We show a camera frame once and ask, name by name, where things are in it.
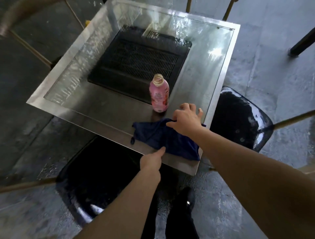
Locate person's left hand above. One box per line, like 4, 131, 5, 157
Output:
139, 146, 166, 177

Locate person's right hand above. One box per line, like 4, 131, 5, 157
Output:
166, 103, 206, 138

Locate dark blue cloth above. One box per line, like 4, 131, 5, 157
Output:
130, 118, 207, 162

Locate person's right forearm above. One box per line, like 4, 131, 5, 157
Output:
193, 127, 315, 239

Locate person's left forearm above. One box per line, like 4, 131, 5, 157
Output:
78, 170, 162, 239

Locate pink open bottle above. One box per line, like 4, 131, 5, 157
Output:
149, 73, 170, 113

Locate black grill insert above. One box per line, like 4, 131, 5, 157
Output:
87, 26, 192, 105

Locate black chair with wooden legs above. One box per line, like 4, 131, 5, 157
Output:
209, 85, 315, 153
0, 136, 178, 228

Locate stainless steel grill table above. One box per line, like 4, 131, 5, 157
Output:
26, 0, 241, 176

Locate person's right leg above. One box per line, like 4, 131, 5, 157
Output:
165, 187, 200, 239

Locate wooden chair legs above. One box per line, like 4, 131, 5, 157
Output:
185, 0, 237, 22

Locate black furniture leg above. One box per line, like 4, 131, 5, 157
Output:
288, 27, 315, 58

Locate dark chair with wooden legs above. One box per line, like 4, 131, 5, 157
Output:
0, 0, 85, 70

